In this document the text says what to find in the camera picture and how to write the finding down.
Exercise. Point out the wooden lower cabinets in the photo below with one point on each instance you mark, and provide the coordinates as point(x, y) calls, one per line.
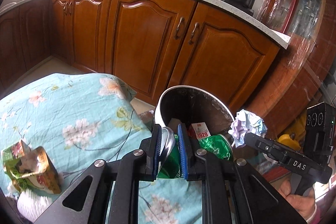
point(141, 37)

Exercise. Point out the crushed green drink carton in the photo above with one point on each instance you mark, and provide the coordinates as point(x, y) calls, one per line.
point(29, 166)

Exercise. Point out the yellow plastic object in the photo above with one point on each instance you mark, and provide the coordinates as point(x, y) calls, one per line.
point(287, 140)

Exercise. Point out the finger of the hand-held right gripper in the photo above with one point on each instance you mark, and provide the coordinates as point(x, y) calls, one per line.
point(265, 144)

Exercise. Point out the red white carton box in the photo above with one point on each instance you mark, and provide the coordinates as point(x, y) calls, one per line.
point(199, 130)

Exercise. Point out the white foam fruit net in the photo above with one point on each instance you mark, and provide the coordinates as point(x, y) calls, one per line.
point(34, 205)

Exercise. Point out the black white trash bin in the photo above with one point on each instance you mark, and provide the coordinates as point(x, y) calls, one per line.
point(210, 108)

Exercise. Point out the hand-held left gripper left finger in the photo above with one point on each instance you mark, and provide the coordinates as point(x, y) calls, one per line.
point(157, 155)

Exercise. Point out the blue white paper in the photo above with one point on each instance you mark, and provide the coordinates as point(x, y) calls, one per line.
point(246, 125)

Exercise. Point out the person's right hand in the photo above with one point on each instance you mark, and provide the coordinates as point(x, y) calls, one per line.
point(299, 204)

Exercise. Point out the plastic wrapped wooden door frame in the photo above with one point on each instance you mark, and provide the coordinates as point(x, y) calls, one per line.
point(294, 56)

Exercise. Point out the crushed green drink can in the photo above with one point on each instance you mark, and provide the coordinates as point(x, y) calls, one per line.
point(170, 166)

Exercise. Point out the floral turquoise tablecloth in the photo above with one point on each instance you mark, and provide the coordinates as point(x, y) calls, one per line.
point(78, 113)

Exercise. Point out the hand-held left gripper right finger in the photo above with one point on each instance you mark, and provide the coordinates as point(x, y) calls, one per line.
point(182, 155)

